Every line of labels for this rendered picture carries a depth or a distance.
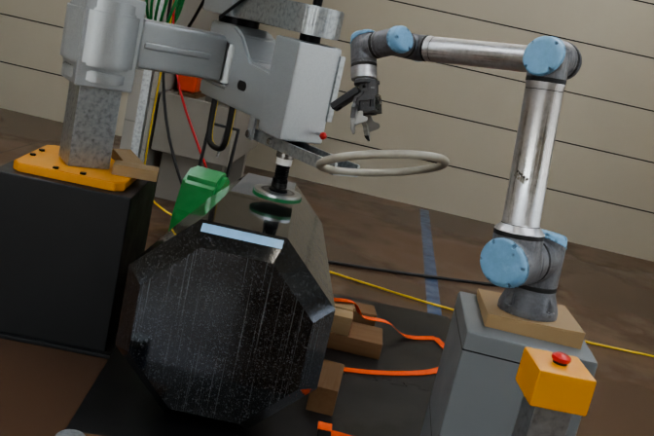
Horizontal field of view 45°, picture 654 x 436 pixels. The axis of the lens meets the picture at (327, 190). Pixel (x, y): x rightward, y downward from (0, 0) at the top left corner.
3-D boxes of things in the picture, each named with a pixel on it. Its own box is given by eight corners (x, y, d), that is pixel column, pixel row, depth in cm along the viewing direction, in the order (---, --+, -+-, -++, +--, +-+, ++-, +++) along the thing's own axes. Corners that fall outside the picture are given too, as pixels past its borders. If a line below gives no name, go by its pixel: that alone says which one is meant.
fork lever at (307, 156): (242, 137, 358) (244, 127, 357) (278, 141, 369) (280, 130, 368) (325, 174, 303) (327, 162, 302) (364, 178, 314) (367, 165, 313)
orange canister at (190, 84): (168, 92, 634) (176, 52, 628) (186, 89, 683) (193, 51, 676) (195, 98, 633) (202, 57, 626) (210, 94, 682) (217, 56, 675)
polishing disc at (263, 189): (272, 185, 363) (272, 182, 363) (309, 199, 352) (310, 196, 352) (243, 187, 345) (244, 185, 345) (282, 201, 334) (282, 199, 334)
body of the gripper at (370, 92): (375, 111, 265) (374, 76, 266) (350, 114, 268) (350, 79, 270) (381, 116, 272) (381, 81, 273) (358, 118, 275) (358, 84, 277)
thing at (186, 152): (141, 198, 624) (160, 91, 606) (186, 171, 751) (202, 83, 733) (217, 216, 620) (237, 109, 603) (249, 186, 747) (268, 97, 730)
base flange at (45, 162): (9, 169, 341) (11, 159, 340) (47, 151, 389) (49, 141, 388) (122, 193, 344) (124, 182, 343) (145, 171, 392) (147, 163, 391)
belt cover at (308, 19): (200, 16, 393) (206, -18, 390) (244, 25, 408) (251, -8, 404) (300, 43, 318) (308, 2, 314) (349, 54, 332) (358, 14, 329)
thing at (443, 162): (290, 171, 296) (290, 163, 296) (390, 179, 324) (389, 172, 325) (372, 153, 256) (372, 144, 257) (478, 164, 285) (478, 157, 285)
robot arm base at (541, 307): (555, 310, 261) (562, 282, 259) (558, 326, 242) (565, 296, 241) (497, 297, 265) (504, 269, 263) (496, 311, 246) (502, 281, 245)
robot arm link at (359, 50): (367, 25, 267) (344, 32, 273) (368, 61, 265) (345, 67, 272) (383, 32, 274) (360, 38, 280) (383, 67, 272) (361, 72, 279)
